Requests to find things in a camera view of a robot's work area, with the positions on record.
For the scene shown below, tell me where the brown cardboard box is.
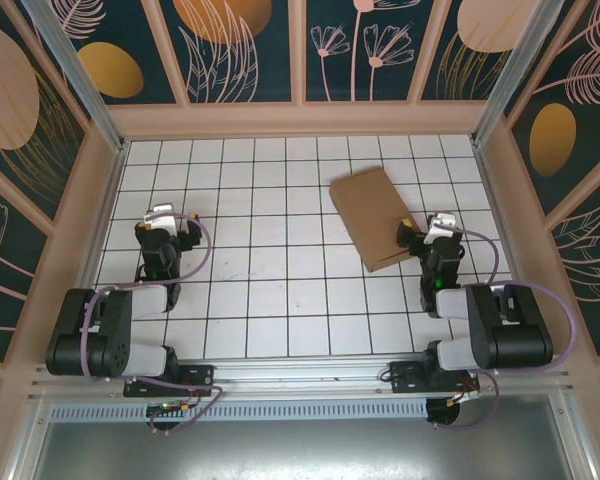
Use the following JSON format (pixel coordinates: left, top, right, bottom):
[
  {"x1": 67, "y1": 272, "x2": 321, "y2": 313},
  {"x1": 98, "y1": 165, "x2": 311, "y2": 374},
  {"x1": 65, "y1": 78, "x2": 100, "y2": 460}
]
[{"x1": 328, "y1": 166, "x2": 421, "y2": 274}]

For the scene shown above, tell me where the small green circuit board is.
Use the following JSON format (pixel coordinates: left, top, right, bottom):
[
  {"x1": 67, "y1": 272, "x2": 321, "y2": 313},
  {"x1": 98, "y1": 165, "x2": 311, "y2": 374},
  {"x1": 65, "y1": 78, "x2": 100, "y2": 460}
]
[{"x1": 146, "y1": 401, "x2": 194, "y2": 417}]

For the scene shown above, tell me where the grey metal sheet panel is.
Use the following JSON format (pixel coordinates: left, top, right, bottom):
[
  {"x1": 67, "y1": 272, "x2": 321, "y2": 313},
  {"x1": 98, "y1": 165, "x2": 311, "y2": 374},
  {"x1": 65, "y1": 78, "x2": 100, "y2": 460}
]
[{"x1": 9, "y1": 419, "x2": 596, "y2": 480}]

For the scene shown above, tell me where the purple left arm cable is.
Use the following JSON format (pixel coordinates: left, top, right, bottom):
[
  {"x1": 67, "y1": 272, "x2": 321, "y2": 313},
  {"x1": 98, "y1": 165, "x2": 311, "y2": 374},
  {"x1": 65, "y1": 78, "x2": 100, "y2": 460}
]
[{"x1": 79, "y1": 212, "x2": 225, "y2": 436}]

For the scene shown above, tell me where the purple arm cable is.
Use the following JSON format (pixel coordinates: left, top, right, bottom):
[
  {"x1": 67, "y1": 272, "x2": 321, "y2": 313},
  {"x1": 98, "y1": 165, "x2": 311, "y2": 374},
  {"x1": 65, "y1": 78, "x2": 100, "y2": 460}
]
[
  {"x1": 79, "y1": 212, "x2": 225, "y2": 436},
  {"x1": 432, "y1": 224, "x2": 579, "y2": 431}
]

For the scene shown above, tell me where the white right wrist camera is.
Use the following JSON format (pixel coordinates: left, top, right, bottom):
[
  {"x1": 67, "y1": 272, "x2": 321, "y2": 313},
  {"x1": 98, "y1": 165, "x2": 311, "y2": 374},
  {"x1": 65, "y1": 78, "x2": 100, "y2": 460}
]
[{"x1": 425, "y1": 212, "x2": 460, "y2": 245}]

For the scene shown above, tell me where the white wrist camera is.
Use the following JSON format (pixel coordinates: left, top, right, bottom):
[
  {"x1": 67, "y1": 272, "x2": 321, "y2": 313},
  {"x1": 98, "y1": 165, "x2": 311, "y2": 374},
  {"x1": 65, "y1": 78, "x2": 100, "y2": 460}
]
[
  {"x1": 140, "y1": 201, "x2": 180, "y2": 235},
  {"x1": 425, "y1": 212, "x2": 460, "y2": 245}
]

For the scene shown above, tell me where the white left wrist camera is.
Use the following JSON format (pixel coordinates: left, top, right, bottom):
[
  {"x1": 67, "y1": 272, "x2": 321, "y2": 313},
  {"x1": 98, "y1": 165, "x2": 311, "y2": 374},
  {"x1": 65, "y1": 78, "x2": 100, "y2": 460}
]
[{"x1": 140, "y1": 201, "x2": 180, "y2": 235}]

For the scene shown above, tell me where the aluminium table side rail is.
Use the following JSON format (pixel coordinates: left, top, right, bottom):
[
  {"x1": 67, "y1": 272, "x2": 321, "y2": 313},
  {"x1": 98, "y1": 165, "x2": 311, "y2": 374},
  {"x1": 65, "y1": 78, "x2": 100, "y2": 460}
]
[
  {"x1": 54, "y1": 141, "x2": 131, "y2": 362},
  {"x1": 472, "y1": 142, "x2": 549, "y2": 354}
]

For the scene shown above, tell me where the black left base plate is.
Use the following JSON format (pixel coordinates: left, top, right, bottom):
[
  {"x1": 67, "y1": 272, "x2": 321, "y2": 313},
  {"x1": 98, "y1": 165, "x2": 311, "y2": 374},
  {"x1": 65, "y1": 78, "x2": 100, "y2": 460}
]
[{"x1": 123, "y1": 364, "x2": 216, "y2": 399}]

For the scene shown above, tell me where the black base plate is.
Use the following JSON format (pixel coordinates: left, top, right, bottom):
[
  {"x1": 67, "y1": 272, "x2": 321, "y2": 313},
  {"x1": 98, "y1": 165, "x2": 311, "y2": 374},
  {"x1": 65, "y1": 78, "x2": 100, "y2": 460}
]
[
  {"x1": 388, "y1": 360, "x2": 481, "y2": 396},
  {"x1": 123, "y1": 364, "x2": 216, "y2": 399}
]

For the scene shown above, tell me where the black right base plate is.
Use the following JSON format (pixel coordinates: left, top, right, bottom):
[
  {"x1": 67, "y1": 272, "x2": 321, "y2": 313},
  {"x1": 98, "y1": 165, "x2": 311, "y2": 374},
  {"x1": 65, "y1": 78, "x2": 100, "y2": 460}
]
[{"x1": 388, "y1": 360, "x2": 481, "y2": 396}]

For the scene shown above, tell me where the yellow connector with red wires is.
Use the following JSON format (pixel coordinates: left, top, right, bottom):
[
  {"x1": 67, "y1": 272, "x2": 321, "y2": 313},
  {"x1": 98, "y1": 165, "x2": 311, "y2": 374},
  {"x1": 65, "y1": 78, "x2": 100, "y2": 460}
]
[{"x1": 447, "y1": 382, "x2": 482, "y2": 407}]

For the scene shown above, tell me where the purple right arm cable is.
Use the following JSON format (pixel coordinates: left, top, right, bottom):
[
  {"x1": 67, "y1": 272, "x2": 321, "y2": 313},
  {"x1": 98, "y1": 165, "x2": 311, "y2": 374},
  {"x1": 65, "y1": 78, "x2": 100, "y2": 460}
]
[{"x1": 432, "y1": 224, "x2": 579, "y2": 431}]

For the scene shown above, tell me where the aluminium mounting rail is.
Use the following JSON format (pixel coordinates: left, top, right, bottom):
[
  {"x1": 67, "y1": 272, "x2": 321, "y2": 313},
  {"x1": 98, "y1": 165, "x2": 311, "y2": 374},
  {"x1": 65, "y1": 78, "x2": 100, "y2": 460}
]
[{"x1": 27, "y1": 352, "x2": 579, "y2": 401}]

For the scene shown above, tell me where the aluminium corner post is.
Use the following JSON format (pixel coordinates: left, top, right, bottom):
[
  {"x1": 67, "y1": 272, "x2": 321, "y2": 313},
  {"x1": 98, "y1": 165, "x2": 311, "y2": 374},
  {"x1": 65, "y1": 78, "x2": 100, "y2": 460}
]
[
  {"x1": 19, "y1": 0, "x2": 131, "y2": 154},
  {"x1": 469, "y1": 0, "x2": 569, "y2": 146}
]

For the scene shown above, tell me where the slotted grey cable duct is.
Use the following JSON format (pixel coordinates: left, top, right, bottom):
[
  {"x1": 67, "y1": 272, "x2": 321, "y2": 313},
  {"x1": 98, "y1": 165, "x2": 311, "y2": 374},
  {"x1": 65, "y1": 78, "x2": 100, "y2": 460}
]
[{"x1": 47, "y1": 399, "x2": 431, "y2": 421}]

